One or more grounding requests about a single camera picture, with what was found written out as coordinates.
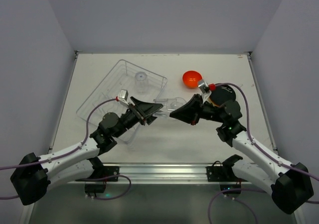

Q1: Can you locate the black plate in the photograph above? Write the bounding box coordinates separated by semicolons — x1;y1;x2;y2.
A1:
210;85;236;105

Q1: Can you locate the clear cup back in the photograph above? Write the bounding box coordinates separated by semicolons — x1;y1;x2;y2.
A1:
153;97;186;118

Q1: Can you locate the clear cup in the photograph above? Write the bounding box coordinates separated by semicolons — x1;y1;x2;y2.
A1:
153;97;186;118
135;72;149;94

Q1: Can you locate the orange bowl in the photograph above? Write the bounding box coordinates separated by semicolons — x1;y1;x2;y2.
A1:
182;70;202;89

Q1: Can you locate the orange plate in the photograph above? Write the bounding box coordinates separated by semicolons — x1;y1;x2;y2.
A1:
209;98;221;107

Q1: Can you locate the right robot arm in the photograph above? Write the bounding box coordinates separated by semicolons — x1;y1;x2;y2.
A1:
169;95;314;214

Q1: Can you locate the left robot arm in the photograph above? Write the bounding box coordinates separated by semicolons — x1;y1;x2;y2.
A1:
10;97;163;206

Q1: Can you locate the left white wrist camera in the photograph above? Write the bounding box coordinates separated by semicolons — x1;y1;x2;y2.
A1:
117;89;129;105

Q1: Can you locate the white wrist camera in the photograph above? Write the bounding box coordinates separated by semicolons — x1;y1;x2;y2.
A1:
117;89;129;105
197;79;211;103

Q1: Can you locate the clear wire dish rack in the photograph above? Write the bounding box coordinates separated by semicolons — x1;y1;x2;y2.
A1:
75;59;168;143

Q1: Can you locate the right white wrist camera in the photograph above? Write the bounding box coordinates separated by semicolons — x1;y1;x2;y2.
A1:
197;79;211;103

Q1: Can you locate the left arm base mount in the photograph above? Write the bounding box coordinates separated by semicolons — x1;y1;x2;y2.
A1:
84;166;120;197

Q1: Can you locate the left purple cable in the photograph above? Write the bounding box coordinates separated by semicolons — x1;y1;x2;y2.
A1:
0;97;133;201

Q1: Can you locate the purple cable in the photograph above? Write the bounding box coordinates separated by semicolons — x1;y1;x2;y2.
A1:
208;82;319;224
0;97;133;201

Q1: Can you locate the aluminium rail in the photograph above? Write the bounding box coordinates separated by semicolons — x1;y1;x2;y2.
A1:
74;162;275;185

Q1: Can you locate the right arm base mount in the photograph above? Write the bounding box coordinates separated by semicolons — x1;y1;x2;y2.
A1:
205;161;242;195

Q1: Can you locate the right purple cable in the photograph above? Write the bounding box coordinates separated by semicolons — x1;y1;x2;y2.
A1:
208;82;319;224

